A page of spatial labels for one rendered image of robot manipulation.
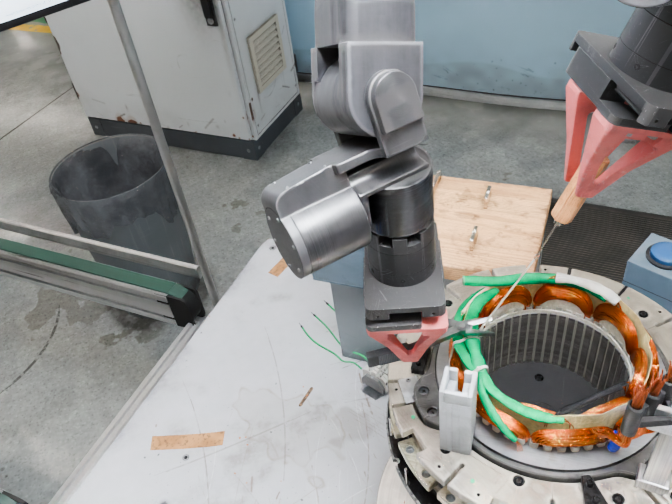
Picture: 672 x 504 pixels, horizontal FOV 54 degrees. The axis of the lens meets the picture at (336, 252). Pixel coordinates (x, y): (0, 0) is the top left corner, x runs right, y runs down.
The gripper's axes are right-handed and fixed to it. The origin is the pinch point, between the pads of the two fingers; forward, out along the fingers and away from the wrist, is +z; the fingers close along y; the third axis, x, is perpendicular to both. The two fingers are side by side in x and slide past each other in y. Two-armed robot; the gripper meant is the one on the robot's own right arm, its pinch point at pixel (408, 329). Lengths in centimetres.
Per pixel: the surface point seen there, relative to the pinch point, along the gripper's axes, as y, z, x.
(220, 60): -208, 76, -72
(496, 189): -34.4, 12.5, 13.5
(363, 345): -26.0, 36.1, -8.0
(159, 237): -113, 87, -80
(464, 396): 8.7, -1.6, 4.3
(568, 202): 0.4, -14.8, 13.0
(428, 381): 1.2, 7.0, 1.6
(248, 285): -46, 41, -31
